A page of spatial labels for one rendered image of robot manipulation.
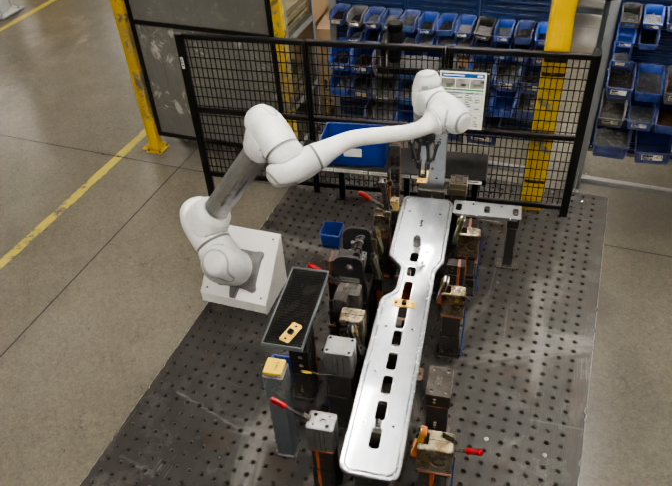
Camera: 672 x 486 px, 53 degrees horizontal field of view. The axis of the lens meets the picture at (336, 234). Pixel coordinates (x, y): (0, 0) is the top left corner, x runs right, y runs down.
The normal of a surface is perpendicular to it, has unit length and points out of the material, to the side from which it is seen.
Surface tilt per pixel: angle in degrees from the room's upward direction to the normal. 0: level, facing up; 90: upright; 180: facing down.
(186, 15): 92
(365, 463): 0
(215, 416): 0
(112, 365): 0
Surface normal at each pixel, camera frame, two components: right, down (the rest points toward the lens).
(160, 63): -0.38, 0.60
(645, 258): -0.05, -0.77
